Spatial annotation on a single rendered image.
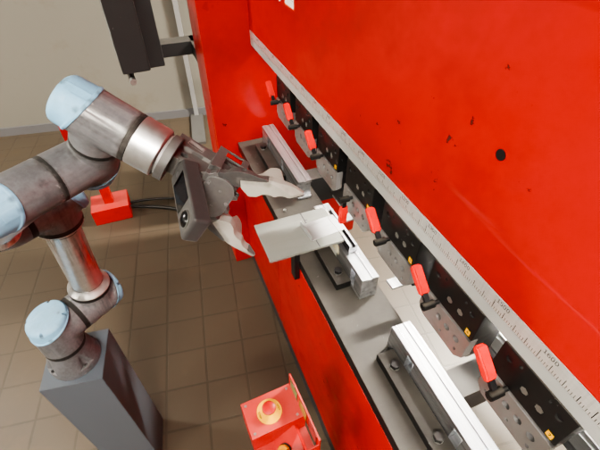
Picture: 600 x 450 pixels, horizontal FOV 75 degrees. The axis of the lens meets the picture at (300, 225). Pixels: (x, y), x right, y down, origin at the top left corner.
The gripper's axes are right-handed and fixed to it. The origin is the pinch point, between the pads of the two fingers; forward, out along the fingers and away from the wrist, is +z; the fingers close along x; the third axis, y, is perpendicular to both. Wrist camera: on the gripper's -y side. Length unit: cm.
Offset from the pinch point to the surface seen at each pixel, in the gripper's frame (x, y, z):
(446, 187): -15.8, 15.7, 24.2
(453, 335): 5.5, 5.8, 45.0
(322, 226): 35, 62, 30
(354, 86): -13, 49, 6
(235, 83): 37, 132, -21
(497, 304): -9.1, 0.2, 38.5
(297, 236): 40, 56, 23
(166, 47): 58, 171, -63
